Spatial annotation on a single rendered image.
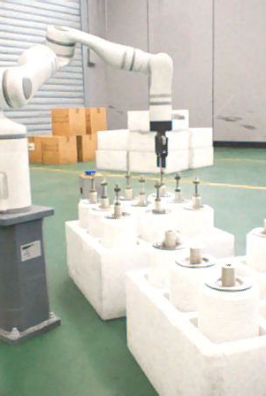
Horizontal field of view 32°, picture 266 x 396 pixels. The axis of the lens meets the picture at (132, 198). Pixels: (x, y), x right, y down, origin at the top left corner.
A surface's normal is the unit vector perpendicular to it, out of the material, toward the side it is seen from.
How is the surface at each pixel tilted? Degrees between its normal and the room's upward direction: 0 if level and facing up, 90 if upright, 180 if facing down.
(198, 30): 90
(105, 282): 90
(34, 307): 90
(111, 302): 90
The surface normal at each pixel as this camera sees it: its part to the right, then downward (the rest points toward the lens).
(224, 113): -0.65, 0.15
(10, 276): 0.08, 0.18
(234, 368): 0.31, 0.16
